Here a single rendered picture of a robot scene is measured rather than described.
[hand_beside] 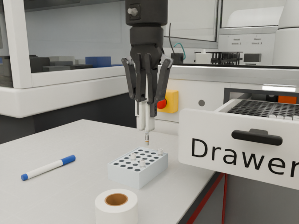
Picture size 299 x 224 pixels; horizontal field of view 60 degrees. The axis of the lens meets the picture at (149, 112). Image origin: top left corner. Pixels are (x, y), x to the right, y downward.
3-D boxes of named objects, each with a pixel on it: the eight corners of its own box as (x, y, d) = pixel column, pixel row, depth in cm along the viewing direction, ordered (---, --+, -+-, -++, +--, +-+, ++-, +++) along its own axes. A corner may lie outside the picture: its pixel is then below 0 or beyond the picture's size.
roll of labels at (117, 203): (97, 210, 46) (96, 189, 45) (136, 207, 47) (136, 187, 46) (94, 237, 40) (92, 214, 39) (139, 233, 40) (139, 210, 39)
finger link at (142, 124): (141, 102, 60) (139, 102, 60) (141, 131, 62) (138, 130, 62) (148, 100, 62) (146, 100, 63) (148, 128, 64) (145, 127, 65)
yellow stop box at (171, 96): (171, 114, 83) (172, 92, 81) (152, 111, 87) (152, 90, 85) (178, 111, 87) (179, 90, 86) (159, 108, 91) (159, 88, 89)
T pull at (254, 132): (281, 147, 38) (282, 138, 38) (230, 138, 42) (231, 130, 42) (283, 140, 41) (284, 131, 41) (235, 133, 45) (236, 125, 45)
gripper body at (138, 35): (120, 26, 56) (122, 69, 58) (154, 24, 52) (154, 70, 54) (140, 28, 62) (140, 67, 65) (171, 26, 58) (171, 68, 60)
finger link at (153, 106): (152, 94, 61) (163, 95, 59) (152, 115, 62) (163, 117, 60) (149, 95, 59) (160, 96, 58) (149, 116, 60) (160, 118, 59)
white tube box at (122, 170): (139, 190, 53) (139, 173, 52) (107, 179, 57) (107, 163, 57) (167, 167, 63) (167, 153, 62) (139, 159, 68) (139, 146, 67)
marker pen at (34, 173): (24, 182, 56) (23, 175, 56) (20, 180, 57) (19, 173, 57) (76, 161, 67) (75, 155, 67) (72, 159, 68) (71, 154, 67)
